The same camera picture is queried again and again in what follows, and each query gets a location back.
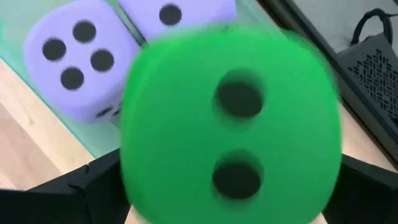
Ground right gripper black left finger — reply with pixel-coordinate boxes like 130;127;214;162
0;148;131;224

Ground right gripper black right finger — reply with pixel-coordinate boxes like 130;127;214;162
323;154;398;224

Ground teal translucent plastic bin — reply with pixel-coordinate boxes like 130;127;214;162
0;0;280;160

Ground purple foam die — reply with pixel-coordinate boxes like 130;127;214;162
117;0;239;43
23;0;142;124

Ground green foam die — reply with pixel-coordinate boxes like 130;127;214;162
119;24;343;224

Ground black perforated box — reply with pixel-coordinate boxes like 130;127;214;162
336;32;398;162

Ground black power cable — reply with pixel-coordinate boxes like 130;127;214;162
350;7;393;46

